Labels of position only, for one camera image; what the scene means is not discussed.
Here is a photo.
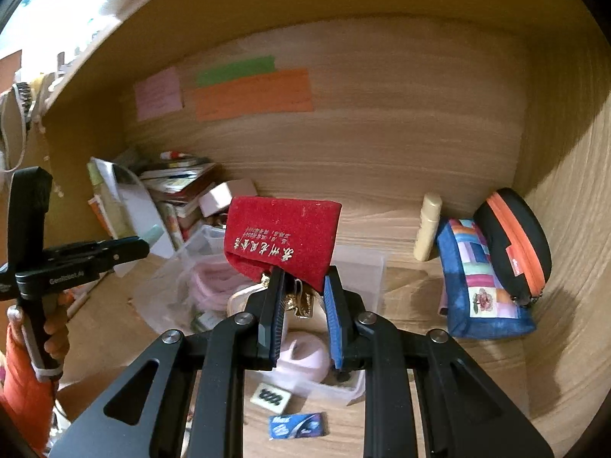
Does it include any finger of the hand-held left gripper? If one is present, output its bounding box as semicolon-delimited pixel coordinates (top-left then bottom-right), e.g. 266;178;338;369
43;235;152;276

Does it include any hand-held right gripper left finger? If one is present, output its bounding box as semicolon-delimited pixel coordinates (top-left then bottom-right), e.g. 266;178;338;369
48;267;287;458

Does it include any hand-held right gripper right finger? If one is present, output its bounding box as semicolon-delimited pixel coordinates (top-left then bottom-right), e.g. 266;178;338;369
323;266;555;458

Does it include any pink round case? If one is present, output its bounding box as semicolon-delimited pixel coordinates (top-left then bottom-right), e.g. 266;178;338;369
276;328;331;383

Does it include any translucent plastic storage box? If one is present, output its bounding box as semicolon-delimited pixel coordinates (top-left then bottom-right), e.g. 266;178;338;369
133;226;388;405

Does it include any red velvet pouch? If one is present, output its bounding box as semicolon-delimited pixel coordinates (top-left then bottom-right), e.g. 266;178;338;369
223;195;343;299

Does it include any person's left forearm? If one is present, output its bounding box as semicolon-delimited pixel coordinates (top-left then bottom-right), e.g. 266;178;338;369
0;322;61;455

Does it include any wooden desktop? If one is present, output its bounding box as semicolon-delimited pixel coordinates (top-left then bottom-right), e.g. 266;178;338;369
29;0;611;458

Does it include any person's left hand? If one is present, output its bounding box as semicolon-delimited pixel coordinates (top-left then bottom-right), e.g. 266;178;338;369
6;291;73;360

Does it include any gold metal hair clip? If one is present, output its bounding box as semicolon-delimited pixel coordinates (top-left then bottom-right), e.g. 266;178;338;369
285;281;317;319

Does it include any mahjong tile with black dots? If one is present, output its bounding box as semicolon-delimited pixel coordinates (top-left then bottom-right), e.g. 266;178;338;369
251;384;292;411

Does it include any stack of books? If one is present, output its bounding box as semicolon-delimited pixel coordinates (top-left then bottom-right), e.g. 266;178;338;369
140;150;225;250

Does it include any small blue box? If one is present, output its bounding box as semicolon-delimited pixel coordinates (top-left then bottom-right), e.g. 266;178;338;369
268;411;330;440

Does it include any small white box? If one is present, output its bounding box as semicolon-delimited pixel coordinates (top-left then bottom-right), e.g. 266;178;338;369
199;178;259;218

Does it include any cream tube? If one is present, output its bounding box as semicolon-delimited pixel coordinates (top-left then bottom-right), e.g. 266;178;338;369
412;193;443;263

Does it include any blue patchwork pouch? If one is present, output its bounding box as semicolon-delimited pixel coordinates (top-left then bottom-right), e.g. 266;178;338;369
436;218;538;340

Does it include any black case with orange zipper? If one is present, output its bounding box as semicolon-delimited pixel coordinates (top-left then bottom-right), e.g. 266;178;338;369
472;187;553;304

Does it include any orange sticky note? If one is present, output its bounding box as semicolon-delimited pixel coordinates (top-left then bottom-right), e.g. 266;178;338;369
193;69;314;123

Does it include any green sticky note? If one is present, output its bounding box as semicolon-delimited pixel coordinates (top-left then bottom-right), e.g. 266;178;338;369
194;54;277;88

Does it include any white cable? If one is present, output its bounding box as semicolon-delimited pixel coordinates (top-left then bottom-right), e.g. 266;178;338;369
0;85;31;173

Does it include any pink rope bundle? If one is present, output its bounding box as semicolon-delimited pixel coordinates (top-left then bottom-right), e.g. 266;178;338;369
190;266;240;307

